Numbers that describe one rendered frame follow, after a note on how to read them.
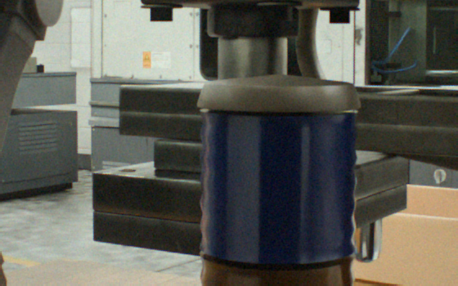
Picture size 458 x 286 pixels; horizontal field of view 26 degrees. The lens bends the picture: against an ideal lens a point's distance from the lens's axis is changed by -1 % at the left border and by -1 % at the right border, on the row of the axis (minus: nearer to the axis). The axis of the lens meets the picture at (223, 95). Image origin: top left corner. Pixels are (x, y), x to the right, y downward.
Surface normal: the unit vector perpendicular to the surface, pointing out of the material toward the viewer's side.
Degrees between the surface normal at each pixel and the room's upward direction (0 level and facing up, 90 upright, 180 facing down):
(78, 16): 91
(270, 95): 72
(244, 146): 104
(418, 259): 86
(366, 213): 90
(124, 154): 90
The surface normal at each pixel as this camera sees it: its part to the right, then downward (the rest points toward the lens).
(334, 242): 0.62, 0.29
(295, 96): 0.15, -0.26
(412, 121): -0.52, 0.04
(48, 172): 0.82, 0.04
